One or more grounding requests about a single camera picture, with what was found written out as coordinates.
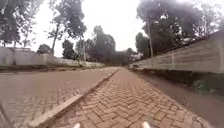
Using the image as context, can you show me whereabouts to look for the grey block wall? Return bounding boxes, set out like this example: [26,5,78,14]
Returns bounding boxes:
[128,31,224,74]

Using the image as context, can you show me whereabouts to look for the row of trees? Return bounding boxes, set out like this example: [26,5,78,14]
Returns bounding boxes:
[0,0,118,66]
[134,0,224,58]

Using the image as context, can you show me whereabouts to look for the pale concrete wall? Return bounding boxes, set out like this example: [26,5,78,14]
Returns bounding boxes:
[0,46,106,69]

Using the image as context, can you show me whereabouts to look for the grey stone kerb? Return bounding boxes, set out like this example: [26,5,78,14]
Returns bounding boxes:
[28,68,120,128]

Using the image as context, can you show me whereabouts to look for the low green hedge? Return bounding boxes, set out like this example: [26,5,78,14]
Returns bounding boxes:
[186,71,224,96]

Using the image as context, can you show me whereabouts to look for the brown dirt strip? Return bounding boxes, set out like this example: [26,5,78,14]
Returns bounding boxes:
[128,68,224,128]

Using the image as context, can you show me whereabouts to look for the red brick road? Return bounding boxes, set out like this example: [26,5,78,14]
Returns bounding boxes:
[0,66,119,128]

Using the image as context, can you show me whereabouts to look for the dark earth verge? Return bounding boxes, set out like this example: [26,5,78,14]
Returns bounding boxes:
[0,64,111,73]

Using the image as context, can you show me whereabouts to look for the red brick path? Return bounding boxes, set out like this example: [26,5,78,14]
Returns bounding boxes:
[49,67,218,128]

